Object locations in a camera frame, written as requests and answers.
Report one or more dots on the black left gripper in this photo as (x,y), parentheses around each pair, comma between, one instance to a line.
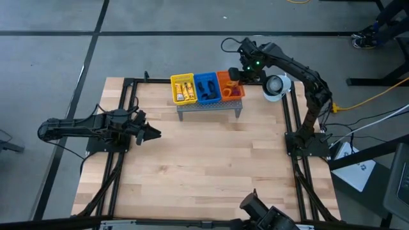
(135,127)

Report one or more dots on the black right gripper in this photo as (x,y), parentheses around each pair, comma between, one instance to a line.
(252,72)

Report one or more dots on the yellow coil wristband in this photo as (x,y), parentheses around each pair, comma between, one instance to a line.
(231,83)

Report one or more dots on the purple coil wristband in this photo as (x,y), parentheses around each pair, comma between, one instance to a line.
(237,92)

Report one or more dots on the orange plastic basket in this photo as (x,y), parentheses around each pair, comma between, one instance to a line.
(220,80)

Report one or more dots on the orange coil wristband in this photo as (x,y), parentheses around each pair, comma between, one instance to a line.
(224,92)

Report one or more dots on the yellow plastic basket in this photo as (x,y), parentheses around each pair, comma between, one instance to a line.
(172,92)

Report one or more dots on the blue plastic basket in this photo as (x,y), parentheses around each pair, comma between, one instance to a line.
(196,96)

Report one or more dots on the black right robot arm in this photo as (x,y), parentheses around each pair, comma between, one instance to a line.
(314,92)

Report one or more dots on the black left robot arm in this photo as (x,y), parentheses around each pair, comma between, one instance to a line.
(73,126)

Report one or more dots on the black desk bar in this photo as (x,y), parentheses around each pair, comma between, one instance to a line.
(367,153)

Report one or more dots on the grey perforated metal shelf riser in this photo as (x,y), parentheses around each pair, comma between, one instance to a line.
(207,107)

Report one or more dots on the person's shoe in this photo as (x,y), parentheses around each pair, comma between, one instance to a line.
(364,43)
(364,33)

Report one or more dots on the grey chair base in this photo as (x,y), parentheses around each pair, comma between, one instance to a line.
(11,146)

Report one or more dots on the white box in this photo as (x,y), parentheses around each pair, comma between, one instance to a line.
(354,172)

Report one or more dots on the person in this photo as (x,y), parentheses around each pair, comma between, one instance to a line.
(393,9)

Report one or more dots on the dark grey equipment case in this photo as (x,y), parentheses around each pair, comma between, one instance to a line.
(397,185)

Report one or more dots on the white round camera device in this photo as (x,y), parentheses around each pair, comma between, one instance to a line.
(275,85)

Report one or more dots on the small grey depth camera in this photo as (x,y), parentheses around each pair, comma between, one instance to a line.
(207,224)

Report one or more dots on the black table leg frame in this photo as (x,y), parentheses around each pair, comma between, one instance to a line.
(377,81)

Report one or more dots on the black frame crossbar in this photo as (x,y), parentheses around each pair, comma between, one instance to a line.
(48,223)

